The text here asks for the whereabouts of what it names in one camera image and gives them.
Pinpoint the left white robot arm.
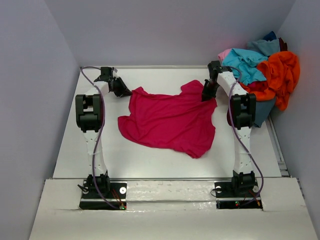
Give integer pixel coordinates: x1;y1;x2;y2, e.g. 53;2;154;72
75;76;132;196

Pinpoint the grey-blue t-shirt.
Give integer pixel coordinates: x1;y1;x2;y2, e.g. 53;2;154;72
246;39;281;57

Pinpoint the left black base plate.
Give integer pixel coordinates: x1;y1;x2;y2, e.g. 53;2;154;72
78;180;128;211

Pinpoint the dark blue t-shirt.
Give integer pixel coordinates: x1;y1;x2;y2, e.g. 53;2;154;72
263;31;277;42

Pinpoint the maroon t-shirt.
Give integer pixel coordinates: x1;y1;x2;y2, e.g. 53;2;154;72
278;37;288;52

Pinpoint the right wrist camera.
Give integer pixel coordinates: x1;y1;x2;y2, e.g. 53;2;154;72
207;60;228;80

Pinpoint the pink t-shirt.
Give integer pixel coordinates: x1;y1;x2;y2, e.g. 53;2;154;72
217;48;232;63

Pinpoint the red t-shirt in pile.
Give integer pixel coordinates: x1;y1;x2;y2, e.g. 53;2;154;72
247;81;268;92

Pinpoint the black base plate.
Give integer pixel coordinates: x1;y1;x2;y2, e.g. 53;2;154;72
78;180;128;211
210;181;263;210

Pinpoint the slate blue t-shirt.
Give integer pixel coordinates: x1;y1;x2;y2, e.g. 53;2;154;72
253;97;276;128

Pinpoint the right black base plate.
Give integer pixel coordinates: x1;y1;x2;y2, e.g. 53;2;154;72
210;181;263;210

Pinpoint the orange t-shirt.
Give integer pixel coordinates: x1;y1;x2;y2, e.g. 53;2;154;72
240;51;300;111

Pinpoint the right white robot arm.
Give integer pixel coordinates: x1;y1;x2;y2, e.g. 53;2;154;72
201;67;256;198

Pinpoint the cyan t-shirt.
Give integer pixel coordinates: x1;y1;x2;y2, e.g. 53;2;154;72
221;48;268;86

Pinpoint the magenta t-shirt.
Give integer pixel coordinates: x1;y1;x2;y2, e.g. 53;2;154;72
117;80;218;159

